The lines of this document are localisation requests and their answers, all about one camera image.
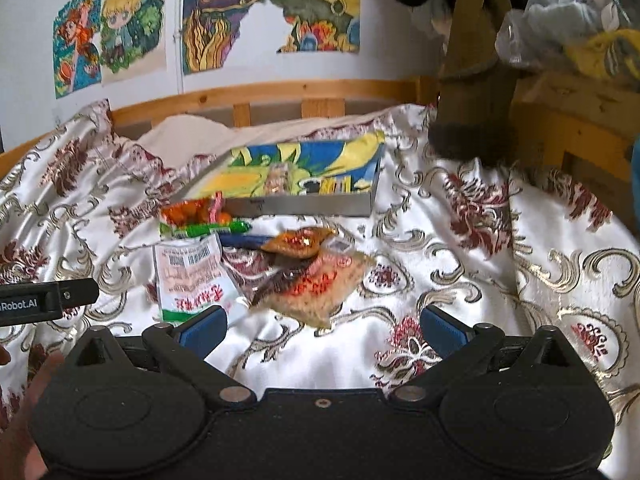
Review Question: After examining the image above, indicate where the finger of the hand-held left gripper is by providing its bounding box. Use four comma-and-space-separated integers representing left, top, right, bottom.
60, 279, 100, 307

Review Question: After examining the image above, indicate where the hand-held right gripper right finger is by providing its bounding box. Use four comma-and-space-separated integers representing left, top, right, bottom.
387, 305, 583, 406

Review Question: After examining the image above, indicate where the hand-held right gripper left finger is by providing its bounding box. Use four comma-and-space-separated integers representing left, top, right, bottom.
65, 305, 258, 408

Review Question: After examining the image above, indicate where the white barcode snack packet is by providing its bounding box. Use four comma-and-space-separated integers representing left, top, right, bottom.
151, 234, 249, 325

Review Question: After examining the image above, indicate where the blue stick snack packet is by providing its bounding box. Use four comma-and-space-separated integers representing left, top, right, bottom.
219, 231, 277, 250

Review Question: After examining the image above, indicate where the orange and green snack packet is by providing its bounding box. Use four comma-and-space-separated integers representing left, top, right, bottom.
159, 191, 249, 240

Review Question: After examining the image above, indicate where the grain snack packet red print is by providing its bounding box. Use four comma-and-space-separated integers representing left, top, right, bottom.
249, 249, 377, 332

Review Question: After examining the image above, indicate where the orange mesh snack packet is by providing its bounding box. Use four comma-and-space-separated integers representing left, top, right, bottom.
261, 226, 335, 259

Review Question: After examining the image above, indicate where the person's left hand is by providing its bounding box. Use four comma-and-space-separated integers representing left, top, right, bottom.
0, 351, 67, 480

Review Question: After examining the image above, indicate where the white floral printed blanket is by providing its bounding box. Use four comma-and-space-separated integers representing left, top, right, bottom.
0, 100, 640, 461

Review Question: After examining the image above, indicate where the colourful drawing paper liner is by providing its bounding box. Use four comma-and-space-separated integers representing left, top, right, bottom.
200, 131, 385, 199

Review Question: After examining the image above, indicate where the cream bed sheet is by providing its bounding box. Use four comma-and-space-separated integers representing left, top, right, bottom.
135, 105, 401, 171

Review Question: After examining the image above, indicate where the brown plush toy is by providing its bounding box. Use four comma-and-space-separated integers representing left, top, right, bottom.
427, 0, 521, 163

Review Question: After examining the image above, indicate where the clear plastic bag of toys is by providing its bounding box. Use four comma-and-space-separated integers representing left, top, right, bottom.
495, 0, 640, 78

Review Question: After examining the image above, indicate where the red-haired cartoon wall poster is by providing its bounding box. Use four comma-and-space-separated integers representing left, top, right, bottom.
52, 0, 104, 100

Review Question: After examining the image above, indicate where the wooden bed frame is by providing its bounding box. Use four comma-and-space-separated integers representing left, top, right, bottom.
107, 71, 640, 186

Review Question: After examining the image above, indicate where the green cartoon figure wall poster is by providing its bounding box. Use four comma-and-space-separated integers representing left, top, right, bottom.
99, 0, 168, 84

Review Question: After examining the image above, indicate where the white wall pipe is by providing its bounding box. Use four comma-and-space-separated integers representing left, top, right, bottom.
172, 0, 183, 95

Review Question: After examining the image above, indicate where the wavy yellow wall poster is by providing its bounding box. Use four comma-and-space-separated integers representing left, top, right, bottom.
181, 0, 269, 76

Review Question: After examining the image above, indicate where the colourful blobs wall poster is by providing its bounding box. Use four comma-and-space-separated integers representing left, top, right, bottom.
267, 0, 362, 55

